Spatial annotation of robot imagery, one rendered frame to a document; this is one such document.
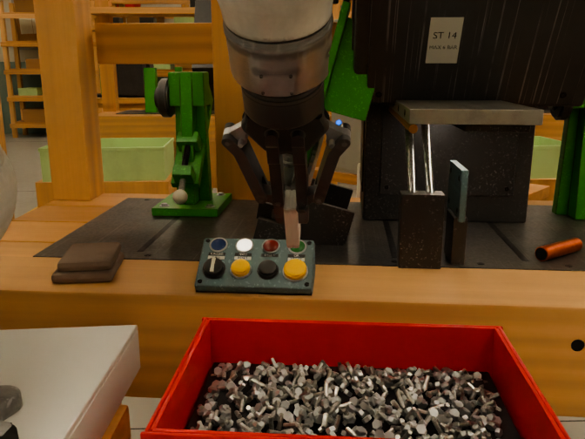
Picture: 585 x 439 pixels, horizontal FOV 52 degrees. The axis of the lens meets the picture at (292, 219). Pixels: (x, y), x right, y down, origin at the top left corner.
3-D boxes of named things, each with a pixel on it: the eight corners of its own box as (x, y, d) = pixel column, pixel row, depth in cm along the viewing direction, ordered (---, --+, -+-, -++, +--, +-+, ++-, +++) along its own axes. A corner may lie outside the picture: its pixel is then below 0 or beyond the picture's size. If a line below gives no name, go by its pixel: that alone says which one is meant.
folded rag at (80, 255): (112, 283, 80) (110, 261, 79) (50, 285, 79) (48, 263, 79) (124, 260, 90) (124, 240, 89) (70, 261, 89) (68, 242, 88)
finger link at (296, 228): (292, 189, 67) (298, 189, 67) (294, 228, 72) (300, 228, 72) (290, 209, 65) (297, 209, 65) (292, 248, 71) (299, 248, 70)
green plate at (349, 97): (355, 153, 93) (396, 15, 87) (304, 139, 93) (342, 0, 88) (354, 144, 104) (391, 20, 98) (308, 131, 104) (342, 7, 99)
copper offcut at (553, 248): (568, 249, 95) (570, 235, 94) (581, 253, 93) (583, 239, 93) (534, 259, 90) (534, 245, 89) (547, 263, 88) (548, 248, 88)
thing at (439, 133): (527, 224, 110) (547, 30, 101) (360, 220, 112) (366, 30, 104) (501, 202, 128) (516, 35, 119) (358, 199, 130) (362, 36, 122)
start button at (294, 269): (305, 281, 75) (305, 275, 74) (283, 280, 76) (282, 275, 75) (306, 262, 77) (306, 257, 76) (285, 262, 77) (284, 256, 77)
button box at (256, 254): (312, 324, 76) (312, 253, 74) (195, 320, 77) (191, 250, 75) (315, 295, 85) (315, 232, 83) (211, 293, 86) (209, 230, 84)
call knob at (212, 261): (222, 278, 76) (221, 272, 75) (202, 277, 76) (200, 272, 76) (225, 261, 78) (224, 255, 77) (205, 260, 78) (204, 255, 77)
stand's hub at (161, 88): (167, 118, 115) (165, 78, 113) (151, 118, 115) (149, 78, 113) (178, 116, 122) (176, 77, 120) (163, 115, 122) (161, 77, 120)
